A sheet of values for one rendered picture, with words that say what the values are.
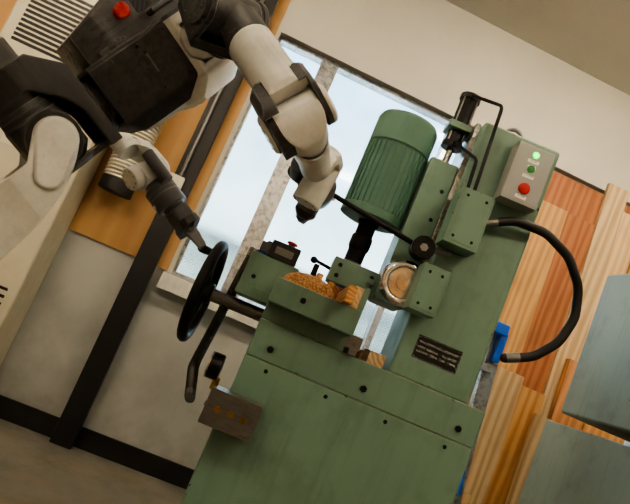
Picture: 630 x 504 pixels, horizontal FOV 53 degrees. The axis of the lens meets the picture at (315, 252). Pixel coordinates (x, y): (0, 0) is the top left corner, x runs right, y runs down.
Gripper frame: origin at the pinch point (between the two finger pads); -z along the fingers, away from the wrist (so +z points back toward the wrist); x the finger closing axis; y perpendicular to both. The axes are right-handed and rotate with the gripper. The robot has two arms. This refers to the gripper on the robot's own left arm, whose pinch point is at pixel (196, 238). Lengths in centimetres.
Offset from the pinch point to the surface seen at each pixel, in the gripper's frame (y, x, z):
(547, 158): 74, 43, -40
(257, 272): 5.2, 8.3, -18.1
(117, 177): 18, -96, 61
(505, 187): 61, 39, -40
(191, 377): -23.8, 3.4, -29.8
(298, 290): 2.1, 31.5, -29.1
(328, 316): 3.9, 32.0, -38.0
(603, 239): 195, -77, -96
